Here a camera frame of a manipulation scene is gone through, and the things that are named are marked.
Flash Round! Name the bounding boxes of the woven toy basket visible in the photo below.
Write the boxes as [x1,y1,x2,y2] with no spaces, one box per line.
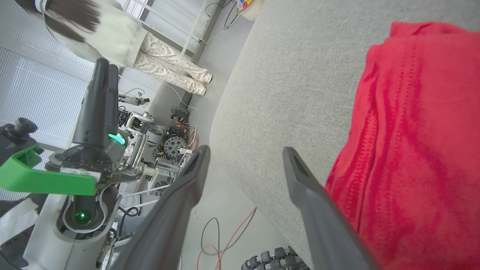
[237,0,266,22]

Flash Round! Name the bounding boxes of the white cylindrical machine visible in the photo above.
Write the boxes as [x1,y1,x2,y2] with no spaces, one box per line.
[126,111,167,147]

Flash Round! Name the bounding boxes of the grey fabric sofa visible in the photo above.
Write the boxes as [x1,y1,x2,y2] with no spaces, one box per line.
[209,0,480,270]

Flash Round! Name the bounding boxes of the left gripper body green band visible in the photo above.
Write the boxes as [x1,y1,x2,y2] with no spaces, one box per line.
[0,118,128,196]

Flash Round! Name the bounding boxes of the red basketball jersey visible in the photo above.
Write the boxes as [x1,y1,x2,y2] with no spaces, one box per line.
[324,21,480,270]

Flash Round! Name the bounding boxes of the black toothed gear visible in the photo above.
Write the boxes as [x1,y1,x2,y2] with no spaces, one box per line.
[164,136,187,158]

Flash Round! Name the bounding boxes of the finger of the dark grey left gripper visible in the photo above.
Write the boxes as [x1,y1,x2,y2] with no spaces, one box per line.
[73,58,110,147]
[108,64,120,138]

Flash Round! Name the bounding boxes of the black looped floor cable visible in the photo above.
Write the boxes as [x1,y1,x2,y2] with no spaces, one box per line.
[201,217,255,263]

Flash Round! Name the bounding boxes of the black roller wheel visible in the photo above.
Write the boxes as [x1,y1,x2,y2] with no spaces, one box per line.
[241,246,311,270]

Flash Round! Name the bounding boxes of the thin white floor cable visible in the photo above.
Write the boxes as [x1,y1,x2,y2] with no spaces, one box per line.
[165,81,201,149]

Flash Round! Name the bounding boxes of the small grey fan box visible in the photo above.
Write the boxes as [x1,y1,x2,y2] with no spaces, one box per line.
[148,165,177,195]

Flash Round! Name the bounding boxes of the white window blinds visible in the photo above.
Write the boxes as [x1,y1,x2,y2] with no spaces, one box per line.
[0,0,99,203]

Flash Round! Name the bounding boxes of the white table frame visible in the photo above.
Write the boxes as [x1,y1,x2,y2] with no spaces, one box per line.
[124,0,229,64]

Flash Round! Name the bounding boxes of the orange floor cable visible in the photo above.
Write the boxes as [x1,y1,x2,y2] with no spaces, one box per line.
[197,207,258,270]

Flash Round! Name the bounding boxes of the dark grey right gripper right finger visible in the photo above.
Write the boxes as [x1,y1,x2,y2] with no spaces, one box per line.
[282,147,380,270]

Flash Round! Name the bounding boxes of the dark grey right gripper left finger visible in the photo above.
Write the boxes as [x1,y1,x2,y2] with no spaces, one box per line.
[112,145,211,270]

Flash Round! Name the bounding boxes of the person in white hoodie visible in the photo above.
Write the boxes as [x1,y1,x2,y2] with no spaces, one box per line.
[15,0,213,96]

